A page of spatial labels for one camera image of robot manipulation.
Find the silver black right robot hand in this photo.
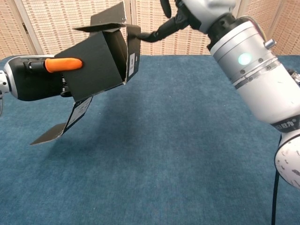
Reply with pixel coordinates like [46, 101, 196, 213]
[136, 0, 236, 43]

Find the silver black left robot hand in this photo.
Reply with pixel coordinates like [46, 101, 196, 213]
[2, 55, 83, 102]

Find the black foldable cardboard box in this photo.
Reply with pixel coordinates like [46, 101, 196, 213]
[30, 1, 142, 145]

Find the woven bamboo folding screen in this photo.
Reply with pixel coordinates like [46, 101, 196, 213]
[0, 0, 300, 60]

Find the blue felt table mat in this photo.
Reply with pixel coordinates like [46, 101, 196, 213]
[0, 55, 300, 225]

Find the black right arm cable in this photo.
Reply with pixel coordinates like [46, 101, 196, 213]
[271, 135, 282, 225]

